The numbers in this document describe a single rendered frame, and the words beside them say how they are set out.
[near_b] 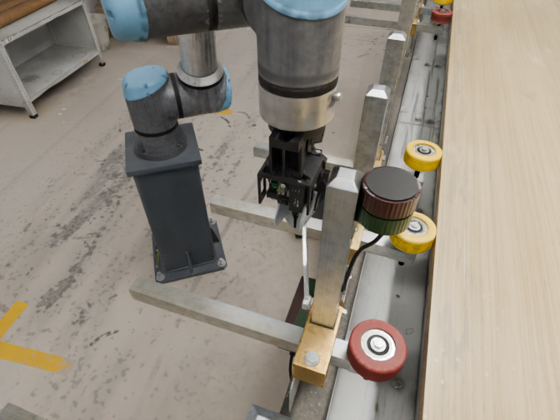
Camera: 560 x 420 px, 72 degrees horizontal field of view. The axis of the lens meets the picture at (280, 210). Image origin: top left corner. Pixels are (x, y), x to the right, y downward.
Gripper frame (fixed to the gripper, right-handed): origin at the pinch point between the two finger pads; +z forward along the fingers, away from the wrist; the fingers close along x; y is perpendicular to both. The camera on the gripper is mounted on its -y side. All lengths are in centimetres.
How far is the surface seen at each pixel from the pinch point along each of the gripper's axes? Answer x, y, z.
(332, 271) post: 8.3, 11.2, -3.9
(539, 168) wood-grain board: 43, -38, 7
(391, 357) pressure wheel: 18.3, 14.9, 6.5
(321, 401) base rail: 10.4, 16.0, 27.2
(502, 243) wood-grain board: 34.1, -12.8, 7.3
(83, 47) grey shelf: -250, -211, 84
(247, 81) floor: -109, -225, 98
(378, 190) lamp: 11.5, 11.1, -18.7
